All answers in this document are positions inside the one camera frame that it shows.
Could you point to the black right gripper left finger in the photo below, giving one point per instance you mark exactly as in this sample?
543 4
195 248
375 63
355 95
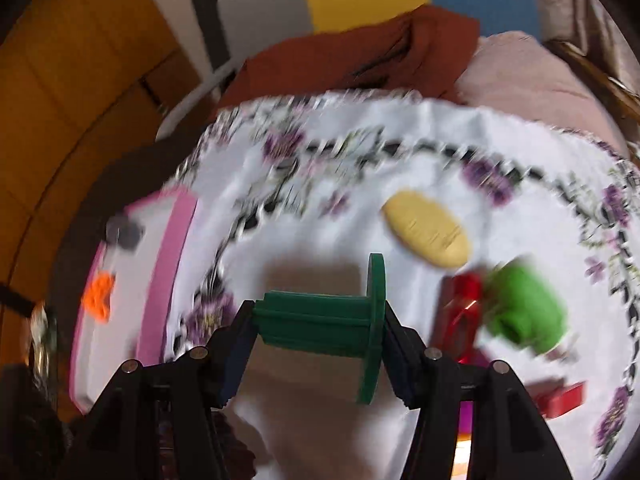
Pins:
165 421

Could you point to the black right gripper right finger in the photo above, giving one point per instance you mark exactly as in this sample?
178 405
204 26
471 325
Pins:
509 437

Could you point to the purple flanged plastic spool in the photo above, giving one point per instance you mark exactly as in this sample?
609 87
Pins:
466 418

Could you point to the orange block with holes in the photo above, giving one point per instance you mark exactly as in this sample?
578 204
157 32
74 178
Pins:
96 299

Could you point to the green flanged plastic spool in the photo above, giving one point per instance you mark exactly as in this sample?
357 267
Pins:
345 326

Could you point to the red puzzle-shaped block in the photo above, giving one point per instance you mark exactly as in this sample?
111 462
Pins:
560 400

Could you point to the pink-rimmed storage box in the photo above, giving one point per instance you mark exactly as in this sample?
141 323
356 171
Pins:
140 299

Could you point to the red metallic lighter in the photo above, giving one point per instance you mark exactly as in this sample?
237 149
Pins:
458 316

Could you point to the green white plug-in device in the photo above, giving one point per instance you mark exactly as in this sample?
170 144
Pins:
520 307

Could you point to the dark brown claw hair clip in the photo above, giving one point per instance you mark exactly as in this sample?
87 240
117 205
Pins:
123 232

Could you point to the yellow oval stone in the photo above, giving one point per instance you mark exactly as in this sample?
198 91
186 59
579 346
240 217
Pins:
427 229

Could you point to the white embroidered floral tablecloth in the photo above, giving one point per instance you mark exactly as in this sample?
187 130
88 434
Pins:
517 238

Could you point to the wooden side table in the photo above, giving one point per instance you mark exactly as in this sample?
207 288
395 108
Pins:
617 98

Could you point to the pink quilted jacket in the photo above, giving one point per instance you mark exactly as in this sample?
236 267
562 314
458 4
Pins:
514 74

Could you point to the rust red jacket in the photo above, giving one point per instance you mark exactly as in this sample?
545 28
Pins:
427 50

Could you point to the pink floral curtain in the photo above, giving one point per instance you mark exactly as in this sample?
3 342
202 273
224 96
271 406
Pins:
587 25

